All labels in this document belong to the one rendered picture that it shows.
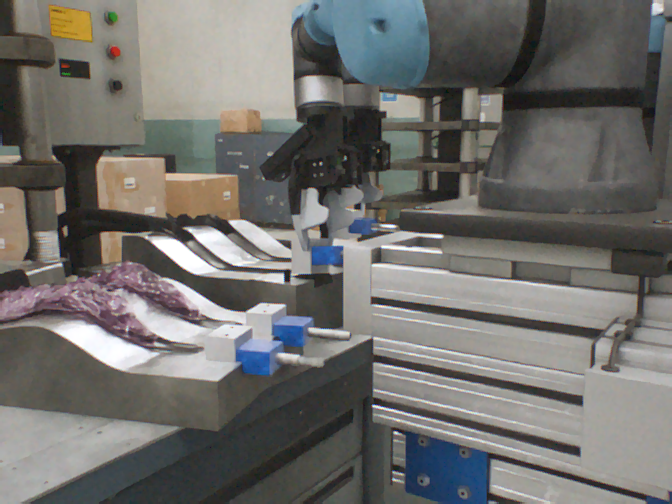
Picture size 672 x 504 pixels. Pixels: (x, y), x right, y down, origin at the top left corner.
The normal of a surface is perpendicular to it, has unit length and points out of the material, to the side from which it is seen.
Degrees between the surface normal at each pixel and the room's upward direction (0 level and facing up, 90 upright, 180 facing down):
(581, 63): 90
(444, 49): 127
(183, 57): 90
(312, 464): 90
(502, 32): 109
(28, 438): 0
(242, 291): 90
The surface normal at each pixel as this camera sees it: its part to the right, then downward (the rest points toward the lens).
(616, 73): 0.27, 0.17
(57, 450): 0.00, -0.99
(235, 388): 0.96, 0.05
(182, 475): 0.83, 0.10
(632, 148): 0.52, -0.16
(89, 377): -0.29, 0.17
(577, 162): -0.16, -0.14
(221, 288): -0.56, 0.15
